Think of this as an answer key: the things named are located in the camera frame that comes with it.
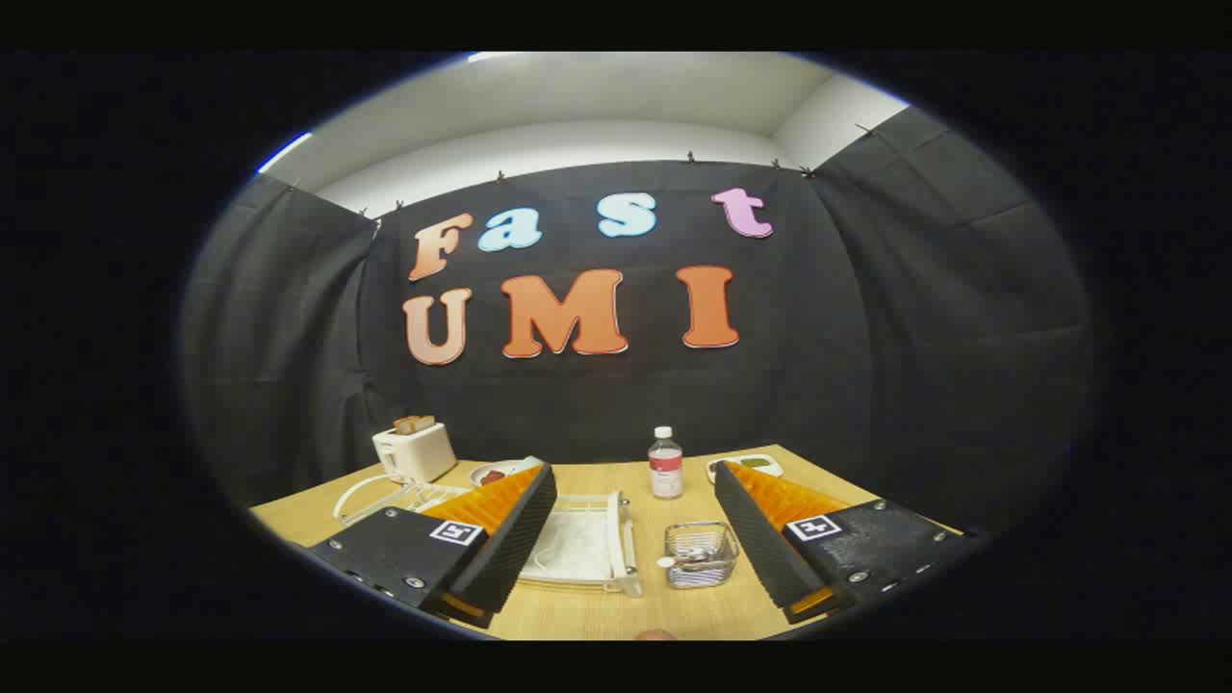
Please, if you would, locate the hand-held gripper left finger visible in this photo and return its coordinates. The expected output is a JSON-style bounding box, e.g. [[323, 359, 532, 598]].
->
[[308, 460, 558, 629]]

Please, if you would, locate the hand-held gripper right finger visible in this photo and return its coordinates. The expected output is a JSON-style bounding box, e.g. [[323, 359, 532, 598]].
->
[[713, 460, 992, 625]]

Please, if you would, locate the metal wire basket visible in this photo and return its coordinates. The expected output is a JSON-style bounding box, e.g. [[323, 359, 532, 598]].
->
[[662, 521, 740, 590]]

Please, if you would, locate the white wire dish rack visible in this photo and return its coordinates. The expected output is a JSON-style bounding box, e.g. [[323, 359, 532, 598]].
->
[[332, 474, 644, 598]]

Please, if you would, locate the white divided tray with beans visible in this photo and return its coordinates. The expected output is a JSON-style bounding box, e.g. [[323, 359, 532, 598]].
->
[[706, 454, 783, 484]]

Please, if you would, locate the clear plastic bottle red label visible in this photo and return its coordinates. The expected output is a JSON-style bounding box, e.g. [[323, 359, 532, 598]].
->
[[648, 426, 685, 501]]

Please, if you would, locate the white toaster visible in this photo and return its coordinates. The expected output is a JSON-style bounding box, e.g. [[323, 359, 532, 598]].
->
[[372, 421, 457, 484]]

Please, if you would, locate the black backdrop cloth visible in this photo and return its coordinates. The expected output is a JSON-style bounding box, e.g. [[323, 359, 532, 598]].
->
[[181, 104, 1093, 540]]

